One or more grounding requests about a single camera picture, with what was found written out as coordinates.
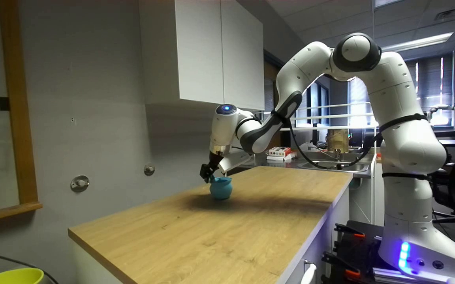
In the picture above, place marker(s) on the black orange clamp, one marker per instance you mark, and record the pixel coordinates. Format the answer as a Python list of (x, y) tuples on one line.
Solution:
[(355, 236), (347, 269)]

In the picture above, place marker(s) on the yellow-green bowl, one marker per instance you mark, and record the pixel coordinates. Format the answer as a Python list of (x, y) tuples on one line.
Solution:
[(11, 277)]

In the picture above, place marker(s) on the oval metal wall fixture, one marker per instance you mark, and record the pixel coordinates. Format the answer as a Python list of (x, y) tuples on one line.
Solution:
[(79, 184)]

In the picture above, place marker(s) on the window with blinds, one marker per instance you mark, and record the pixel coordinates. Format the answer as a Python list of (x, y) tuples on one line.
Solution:
[(437, 89)]

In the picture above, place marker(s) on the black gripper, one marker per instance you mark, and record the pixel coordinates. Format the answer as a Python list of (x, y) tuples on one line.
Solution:
[(211, 165)]

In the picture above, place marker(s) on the black wall switch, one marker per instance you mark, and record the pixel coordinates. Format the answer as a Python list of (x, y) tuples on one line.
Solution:
[(3, 103)]

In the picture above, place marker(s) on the white wall cabinet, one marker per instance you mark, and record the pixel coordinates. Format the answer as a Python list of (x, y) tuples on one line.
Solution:
[(200, 53)]

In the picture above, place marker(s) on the small blue bowl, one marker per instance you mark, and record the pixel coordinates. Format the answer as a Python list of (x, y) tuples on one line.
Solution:
[(221, 190)]

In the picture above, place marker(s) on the brown paper bag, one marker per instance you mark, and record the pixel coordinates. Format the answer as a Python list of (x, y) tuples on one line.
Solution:
[(338, 141)]

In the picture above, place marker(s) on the metal sink counter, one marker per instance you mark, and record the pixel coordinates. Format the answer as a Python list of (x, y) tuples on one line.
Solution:
[(342, 170)]

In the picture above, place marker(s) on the ceiling light panel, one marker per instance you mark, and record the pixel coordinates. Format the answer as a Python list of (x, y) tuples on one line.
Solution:
[(418, 42)]

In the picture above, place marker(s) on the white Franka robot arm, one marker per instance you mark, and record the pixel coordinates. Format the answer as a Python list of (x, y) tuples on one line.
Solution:
[(410, 148)]

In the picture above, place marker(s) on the white metal rail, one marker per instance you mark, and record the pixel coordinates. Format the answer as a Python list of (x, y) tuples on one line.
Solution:
[(338, 116)]

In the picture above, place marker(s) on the round metal wall knob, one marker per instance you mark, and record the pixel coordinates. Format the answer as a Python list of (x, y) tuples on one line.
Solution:
[(148, 171)]

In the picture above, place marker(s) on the red white box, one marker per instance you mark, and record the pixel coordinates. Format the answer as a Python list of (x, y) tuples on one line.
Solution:
[(279, 154)]

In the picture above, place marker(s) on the wooden frame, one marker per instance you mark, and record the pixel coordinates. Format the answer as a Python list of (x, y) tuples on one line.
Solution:
[(18, 105)]

